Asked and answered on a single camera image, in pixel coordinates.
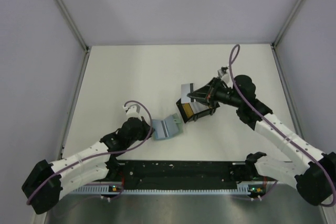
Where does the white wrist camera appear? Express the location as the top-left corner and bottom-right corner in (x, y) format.
(217, 67), (230, 83)
(123, 104), (141, 119)

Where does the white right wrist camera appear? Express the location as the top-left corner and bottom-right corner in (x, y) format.
(217, 67), (230, 83)

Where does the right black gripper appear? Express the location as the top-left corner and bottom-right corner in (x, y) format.
(187, 77), (243, 109)

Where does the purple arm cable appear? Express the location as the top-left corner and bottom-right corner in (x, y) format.
(26, 100), (153, 205)
(228, 44), (336, 206)

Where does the aluminium corner post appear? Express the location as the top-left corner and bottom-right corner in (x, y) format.
(271, 0), (306, 49)
(54, 0), (89, 52)

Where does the grey slotted cable duct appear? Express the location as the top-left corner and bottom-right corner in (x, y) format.
(70, 184), (251, 195)

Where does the green card holder wallet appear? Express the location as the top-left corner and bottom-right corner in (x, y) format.
(164, 113), (183, 140)

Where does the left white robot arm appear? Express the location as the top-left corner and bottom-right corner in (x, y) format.
(22, 117), (154, 215)

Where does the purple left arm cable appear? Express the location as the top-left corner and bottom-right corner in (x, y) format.
(26, 100), (153, 205)

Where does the black card box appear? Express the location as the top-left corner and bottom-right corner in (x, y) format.
(176, 99), (220, 124)

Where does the left aluminium corner post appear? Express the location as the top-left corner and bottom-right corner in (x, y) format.
(54, 0), (89, 52)

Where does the stack of white cards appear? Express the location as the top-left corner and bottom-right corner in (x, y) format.
(190, 102), (209, 114)

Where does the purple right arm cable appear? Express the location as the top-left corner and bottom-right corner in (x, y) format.
(228, 44), (336, 206)

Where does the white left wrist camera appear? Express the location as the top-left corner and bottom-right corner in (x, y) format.
(123, 104), (141, 119)

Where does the white card with black stripe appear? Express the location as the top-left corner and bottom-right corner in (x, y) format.
(153, 120), (169, 140)

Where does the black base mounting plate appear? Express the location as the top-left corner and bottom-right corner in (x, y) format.
(101, 160), (265, 189)

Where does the right aluminium corner post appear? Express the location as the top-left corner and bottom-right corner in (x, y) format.
(271, 0), (306, 49)

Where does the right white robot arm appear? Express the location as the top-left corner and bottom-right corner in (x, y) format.
(187, 75), (335, 207)

